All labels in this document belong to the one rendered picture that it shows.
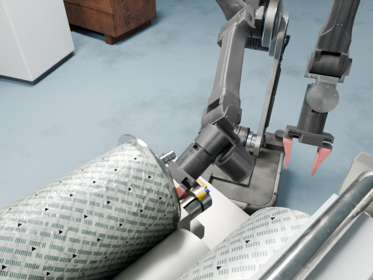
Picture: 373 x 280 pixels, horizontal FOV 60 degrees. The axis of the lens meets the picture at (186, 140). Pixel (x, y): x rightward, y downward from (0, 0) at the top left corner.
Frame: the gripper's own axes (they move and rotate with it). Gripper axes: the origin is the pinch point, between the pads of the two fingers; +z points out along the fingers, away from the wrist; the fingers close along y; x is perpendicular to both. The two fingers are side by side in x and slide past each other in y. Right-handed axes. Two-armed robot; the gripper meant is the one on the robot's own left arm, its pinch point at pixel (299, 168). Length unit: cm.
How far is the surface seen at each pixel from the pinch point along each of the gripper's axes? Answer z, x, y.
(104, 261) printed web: 4, -48, -23
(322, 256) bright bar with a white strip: -11, -62, -4
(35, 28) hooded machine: -27, 165, -221
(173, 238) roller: 2.9, -40.8, -17.2
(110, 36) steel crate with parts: -33, 251, -198
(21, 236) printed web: 0, -54, -30
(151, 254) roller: 4.5, -43.5, -19.0
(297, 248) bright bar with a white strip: -12, -62, -6
